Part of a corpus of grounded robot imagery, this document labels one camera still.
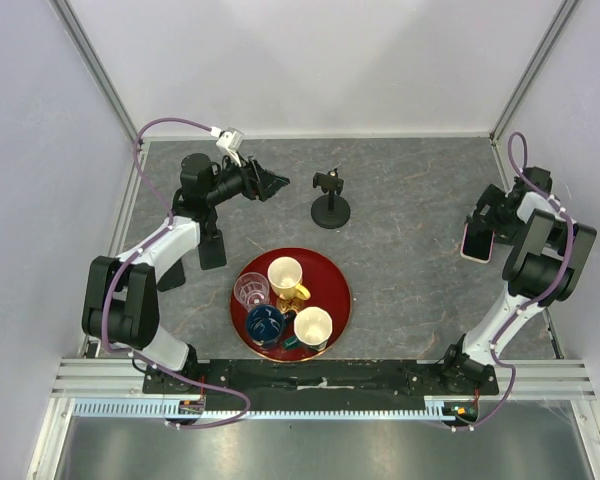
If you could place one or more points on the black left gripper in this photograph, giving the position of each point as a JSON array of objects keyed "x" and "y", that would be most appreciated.
[{"x": 257, "y": 181}]

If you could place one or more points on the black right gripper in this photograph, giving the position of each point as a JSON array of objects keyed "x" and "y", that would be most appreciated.
[{"x": 492, "y": 197}]

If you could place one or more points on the cream cased smartphone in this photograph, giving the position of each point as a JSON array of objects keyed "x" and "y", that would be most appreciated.
[{"x": 477, "y": 243}]

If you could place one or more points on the black phone stand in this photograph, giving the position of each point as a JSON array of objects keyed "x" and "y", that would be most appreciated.
[{"x": 330, "y": 211}]

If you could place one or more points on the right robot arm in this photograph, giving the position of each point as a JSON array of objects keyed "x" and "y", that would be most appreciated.
[{"x": 546, "y": 261}]

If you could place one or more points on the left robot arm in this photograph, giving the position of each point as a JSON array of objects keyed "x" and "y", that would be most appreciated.
[{"x": 121, "y": 301}]

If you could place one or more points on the clear drinking glass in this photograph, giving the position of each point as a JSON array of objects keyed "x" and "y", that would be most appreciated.
[{"x": 251, "y": 290}]

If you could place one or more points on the round red tray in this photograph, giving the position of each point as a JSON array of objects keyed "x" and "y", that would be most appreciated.
[{"x": 329, "y": 290}]

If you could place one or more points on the dark blue cup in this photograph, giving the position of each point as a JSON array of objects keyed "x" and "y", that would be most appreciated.
[{"x": 264, "y": 325}]

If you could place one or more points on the cream cup with green label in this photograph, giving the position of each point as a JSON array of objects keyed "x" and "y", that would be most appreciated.
[{"x": 313, "y": 327}]

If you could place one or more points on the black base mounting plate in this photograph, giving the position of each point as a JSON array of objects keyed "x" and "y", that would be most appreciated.
[{"x": 326, "y": 383}]

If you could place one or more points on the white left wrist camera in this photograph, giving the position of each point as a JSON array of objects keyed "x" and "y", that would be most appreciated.
[{"x": 229, "y": 141}]

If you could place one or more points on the yellow handled cream mug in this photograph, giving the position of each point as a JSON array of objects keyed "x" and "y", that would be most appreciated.
[{"x": 285, "y": 276}]

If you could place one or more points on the slotted grey cable duct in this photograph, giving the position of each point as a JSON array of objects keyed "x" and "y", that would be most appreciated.
[{"x": 164, "y": 409}]

